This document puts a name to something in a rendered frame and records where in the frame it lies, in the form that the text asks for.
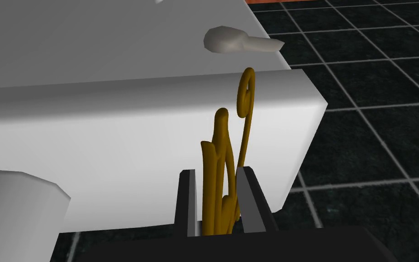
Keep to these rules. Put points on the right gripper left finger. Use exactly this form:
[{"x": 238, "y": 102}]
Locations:
[{"x": 186, "y": 203}]

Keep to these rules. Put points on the white cabinet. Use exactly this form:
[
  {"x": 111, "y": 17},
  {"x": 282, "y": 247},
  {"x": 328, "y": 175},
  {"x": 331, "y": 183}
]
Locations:
[{"x": 122, "y": 120}]

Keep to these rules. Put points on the white cylinder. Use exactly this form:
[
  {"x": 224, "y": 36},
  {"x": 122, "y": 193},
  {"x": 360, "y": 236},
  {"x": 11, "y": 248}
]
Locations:
[{"x": 13, "y": 218}]

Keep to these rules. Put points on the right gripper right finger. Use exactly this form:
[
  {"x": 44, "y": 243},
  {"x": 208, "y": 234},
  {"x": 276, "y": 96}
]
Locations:
[{"x": 250, "y": 203}]

